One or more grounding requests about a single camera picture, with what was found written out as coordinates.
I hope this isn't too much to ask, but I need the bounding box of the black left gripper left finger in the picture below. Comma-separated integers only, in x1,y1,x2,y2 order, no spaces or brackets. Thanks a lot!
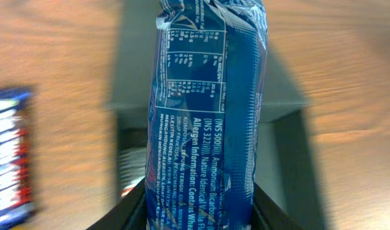
87,179,147,230

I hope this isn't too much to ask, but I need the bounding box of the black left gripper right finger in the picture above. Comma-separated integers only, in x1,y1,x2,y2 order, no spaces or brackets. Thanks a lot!
251,183,304,230

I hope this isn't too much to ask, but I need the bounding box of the blue biscuit packet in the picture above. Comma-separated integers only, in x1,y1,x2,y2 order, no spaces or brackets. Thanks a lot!
145,0,268,229

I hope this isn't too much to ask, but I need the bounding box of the purple Dairy Milk bar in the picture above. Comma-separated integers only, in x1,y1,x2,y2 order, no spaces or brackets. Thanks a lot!
0,87,34,229

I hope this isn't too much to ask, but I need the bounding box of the dark green gift box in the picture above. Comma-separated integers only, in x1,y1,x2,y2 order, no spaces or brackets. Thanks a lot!
105,0,328,230

